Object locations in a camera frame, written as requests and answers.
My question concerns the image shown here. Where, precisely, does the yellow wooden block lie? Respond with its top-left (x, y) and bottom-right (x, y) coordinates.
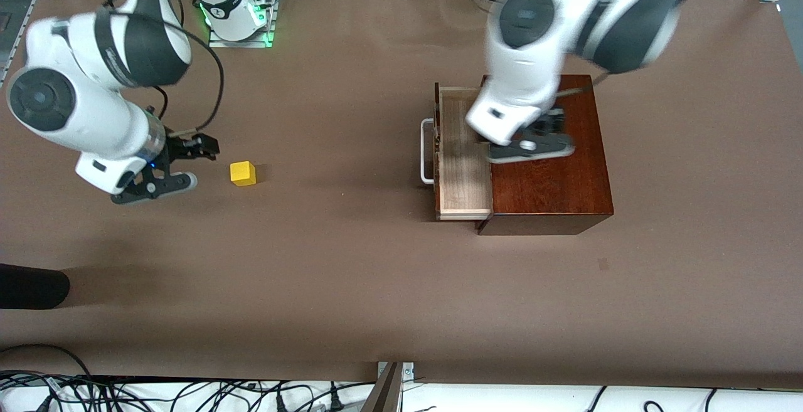
top-left (230, 161), bottom-right (257, 188)

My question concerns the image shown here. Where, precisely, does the wooden drawer with white handle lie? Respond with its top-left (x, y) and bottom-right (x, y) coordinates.
top-left (419, 82), bottom-right (494, 222)

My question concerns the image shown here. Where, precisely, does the dark brown wooden cabinet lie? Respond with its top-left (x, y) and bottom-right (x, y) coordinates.
top-left (475, 74), bottom-right (615, 236)

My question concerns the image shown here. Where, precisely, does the black cylindrical object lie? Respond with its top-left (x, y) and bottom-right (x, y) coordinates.
top-left (0, 263), bottom-right (71, 310)

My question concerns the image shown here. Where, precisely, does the dark wooden strut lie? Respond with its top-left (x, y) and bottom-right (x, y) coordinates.
top-left (359, 362), bottom-right (403, 412)

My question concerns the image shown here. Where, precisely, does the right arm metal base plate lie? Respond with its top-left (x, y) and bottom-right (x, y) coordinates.
top-left (208, 0), bottom-right (276, 48)

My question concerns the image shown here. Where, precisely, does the black looped cable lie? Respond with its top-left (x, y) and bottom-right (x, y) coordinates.
top-left (0, 344), bottom-right (95, 381)

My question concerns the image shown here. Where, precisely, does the small metal bracket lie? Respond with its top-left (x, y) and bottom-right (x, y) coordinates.
top-left (376, 361), bottom-right (415, 381)

